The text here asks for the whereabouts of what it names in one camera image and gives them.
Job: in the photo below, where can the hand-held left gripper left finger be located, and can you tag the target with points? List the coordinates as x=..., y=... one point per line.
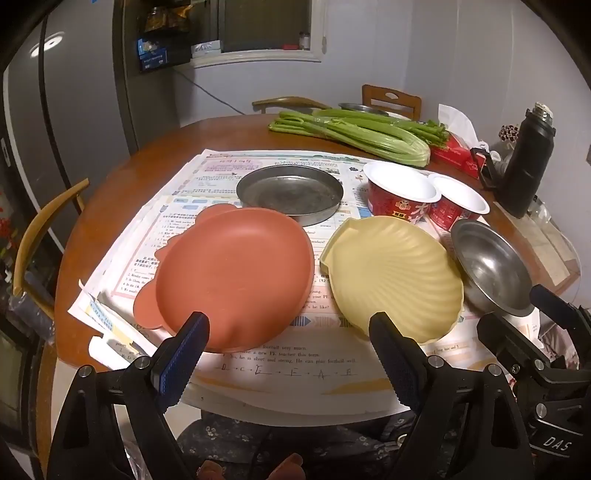
x=184, y=362

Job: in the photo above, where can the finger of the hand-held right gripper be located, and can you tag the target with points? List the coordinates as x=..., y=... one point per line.
x=558, y=307
x=517, y=350

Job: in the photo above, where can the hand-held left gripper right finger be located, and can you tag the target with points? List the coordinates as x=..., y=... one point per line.
x=399, y=369

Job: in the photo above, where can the stainless steel bowl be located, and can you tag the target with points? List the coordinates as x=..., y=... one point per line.
x=494, y=267

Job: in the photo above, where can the yellow shell-shaped plate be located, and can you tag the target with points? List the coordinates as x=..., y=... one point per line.
x=392, y=277

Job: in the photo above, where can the orange plastic plate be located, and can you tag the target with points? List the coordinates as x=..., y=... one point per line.
x=231, y=277

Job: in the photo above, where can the red paper bowl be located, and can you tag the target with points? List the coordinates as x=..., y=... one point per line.
x=461, y=196
x=397, y=182

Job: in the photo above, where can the round metal plate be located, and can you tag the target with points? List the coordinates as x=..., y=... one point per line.
x=286, y=194

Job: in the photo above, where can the clear plastic sheet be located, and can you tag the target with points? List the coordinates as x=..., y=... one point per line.
x=545, y=249

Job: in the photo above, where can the stack of printed paper sheets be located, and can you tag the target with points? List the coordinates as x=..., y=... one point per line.
x=295, y=369

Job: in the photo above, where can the dark floral clothing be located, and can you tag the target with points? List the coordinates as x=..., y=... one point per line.
x=295, y=443

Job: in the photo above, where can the black thermos bottle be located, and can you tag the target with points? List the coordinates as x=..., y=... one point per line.
x=526, y=166

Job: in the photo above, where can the dried seed pods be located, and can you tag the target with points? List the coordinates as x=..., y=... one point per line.
x=508, y=134

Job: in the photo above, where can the red tissue packet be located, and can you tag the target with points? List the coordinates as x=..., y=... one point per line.
x=455, y=150

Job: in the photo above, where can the curved-back wooden chair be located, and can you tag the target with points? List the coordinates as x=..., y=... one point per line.
x=37, y=230

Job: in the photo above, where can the green celery bunch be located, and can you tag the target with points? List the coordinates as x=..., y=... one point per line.
x=397, y=122
x=369, y=138

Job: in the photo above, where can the steel basin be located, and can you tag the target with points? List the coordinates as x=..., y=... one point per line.
x=362, y=108

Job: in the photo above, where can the grey refrigerator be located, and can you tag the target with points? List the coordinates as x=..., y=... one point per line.
x=55, y=115

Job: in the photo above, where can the curved wooden chair back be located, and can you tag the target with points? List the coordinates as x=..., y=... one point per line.
x=286, y=101

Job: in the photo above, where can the blue box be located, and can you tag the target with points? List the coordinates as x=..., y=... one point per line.
x=161, y=55

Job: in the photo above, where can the small white box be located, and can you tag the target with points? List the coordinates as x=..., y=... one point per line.
x=205, y=48

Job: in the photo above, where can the small jar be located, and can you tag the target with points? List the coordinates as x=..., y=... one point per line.
x=304, y=41

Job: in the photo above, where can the white-framed window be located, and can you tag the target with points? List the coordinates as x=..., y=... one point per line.
x=263, y=27

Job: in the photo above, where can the snack packets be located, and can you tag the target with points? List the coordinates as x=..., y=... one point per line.
x=164, y=18

